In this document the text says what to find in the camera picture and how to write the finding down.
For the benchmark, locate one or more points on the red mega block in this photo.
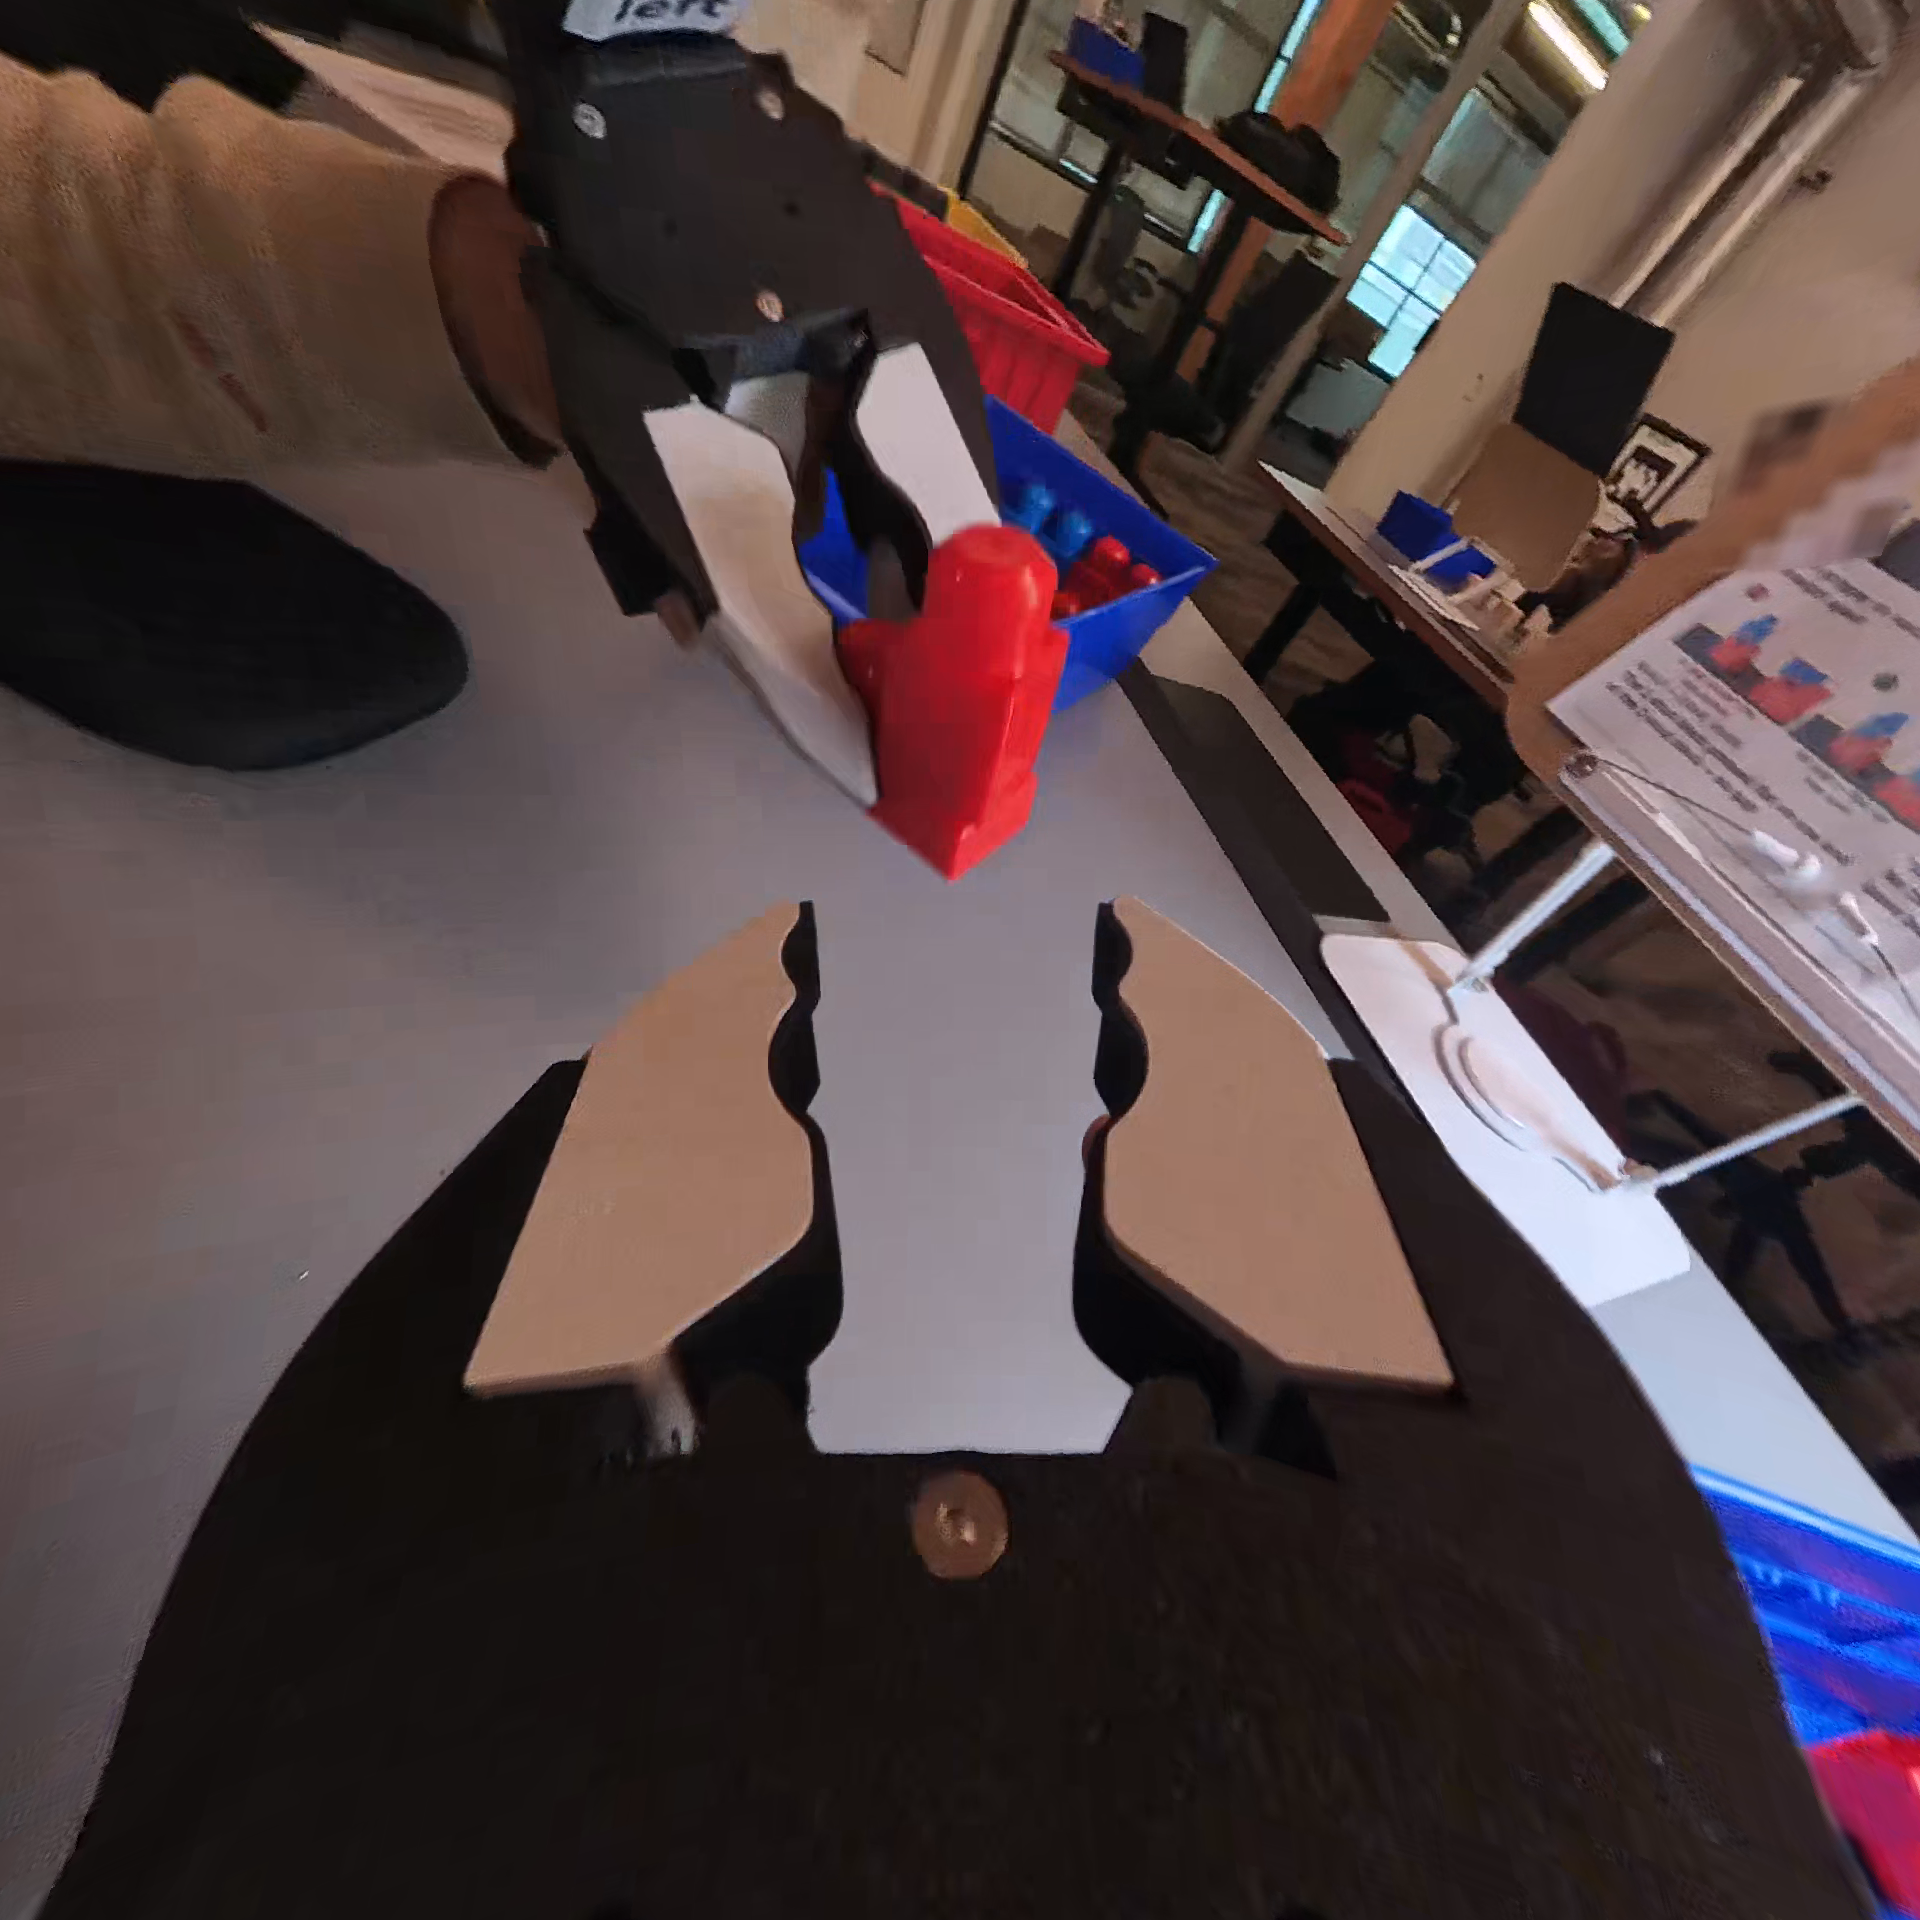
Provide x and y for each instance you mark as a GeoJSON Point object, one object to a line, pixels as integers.
{"type": "Point", "coordinates": [1874, 1815]}

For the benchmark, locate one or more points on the blue plastic bin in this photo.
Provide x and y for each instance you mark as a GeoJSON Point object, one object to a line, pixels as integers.
{"type": "Point", "coordinates": [1142, 629]}
{"type": "Point", "coordinates": [1425, 534]}
{"type": "Point", "coordinates": [1799, 1590]}

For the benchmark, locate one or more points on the black wall panel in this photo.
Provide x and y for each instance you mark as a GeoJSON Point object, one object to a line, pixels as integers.
{"type": "Point", "coordinates": [1589, 375]}

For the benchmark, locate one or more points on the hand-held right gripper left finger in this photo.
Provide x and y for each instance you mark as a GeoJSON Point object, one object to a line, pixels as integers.
{"type": "Point", "coordinates": [662, 1201]}

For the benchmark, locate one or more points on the heap of joined mega blocks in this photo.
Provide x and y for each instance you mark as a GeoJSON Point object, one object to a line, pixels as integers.
{"type": "Point", "coordinates": [1102, 578]}

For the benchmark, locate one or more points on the red plastic bin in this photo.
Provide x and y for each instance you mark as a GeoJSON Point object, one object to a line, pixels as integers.
{"type": "Point", "coordinates": [1020, 346]}

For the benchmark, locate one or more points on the yellow plastic bin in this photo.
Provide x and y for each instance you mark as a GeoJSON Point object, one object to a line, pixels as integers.
{"type": "Point", "coordinates": [983, 229]}

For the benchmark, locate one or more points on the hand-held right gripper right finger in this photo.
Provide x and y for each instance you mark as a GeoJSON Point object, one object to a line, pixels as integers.
{"type": "Point", "coordinates": [1261, 1201]}

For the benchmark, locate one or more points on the person's left hand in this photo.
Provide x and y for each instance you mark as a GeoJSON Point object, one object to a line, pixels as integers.
{"type": "Point", "coordinates": [487, 301]}

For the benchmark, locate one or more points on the black armrest pad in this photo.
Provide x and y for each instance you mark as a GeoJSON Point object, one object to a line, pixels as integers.
{"type": "Point", "coordinates": [196, 629]}

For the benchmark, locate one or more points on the red joined mega block steps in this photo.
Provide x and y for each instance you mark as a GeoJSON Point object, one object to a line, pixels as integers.
{"type": "Point", "coordinates": [960, 705]}

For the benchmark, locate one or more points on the white document stand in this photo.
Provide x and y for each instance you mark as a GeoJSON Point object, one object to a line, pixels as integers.
{"type": "Point", "coordinates": [1410, 1021]}

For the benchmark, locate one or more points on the person's left forearm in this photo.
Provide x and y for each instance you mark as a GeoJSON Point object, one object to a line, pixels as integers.
{"type": "Point", "coordinates": [224, 270]}

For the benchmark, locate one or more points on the wooden desk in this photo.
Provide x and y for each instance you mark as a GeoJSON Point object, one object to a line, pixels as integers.
{"type": "Point", "coordinates": [1349, 546]}
{"type": "Point", "coordinates": [1170, 129]}

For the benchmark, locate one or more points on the printed instruction sheet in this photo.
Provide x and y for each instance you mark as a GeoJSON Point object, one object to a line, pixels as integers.
{"type": "Point", "coordinates": [1770, 720]}

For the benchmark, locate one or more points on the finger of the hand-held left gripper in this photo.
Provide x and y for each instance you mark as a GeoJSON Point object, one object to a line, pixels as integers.
{"type": "Point", "coordinates": [751, 585]}
{"type": "Point", "coordinates": [930, 435]}

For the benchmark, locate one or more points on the black bag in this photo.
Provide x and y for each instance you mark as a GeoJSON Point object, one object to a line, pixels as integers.
{"type": "Point", "coordinates": [1277, 158]}

